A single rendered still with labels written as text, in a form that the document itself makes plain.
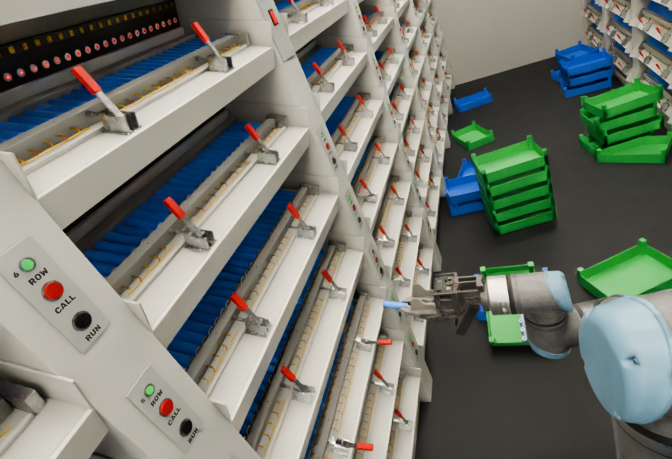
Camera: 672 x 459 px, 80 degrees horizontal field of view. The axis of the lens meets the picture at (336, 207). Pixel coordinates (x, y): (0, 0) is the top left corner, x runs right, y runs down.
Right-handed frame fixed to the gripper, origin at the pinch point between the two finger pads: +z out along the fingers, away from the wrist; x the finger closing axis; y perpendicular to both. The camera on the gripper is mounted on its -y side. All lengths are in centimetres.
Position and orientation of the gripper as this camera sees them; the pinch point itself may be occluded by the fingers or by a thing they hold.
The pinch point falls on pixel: (407, 307)
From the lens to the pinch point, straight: 107.6
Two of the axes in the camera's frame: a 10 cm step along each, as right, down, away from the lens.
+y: -3.5, -8.1, -4.7
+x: -2.5, 5.6, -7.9
